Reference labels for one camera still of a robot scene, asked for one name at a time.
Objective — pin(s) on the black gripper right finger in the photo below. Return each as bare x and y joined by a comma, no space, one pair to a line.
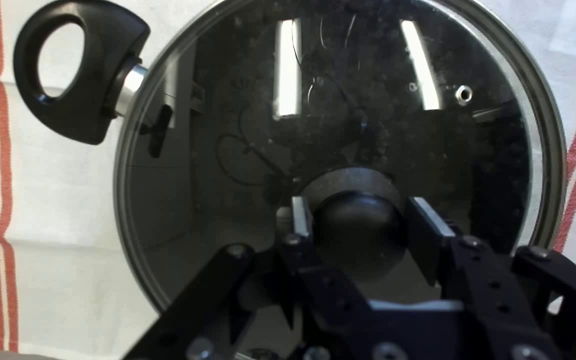
447,259

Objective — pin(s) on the white towel red stripes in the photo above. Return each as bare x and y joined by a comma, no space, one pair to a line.
65,286

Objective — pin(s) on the glass pot lid black knob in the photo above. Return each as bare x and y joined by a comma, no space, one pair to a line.
353,106

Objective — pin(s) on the black cooking pot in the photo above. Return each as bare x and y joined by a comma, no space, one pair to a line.
112,42

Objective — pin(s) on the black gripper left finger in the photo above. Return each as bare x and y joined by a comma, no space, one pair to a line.
296,253

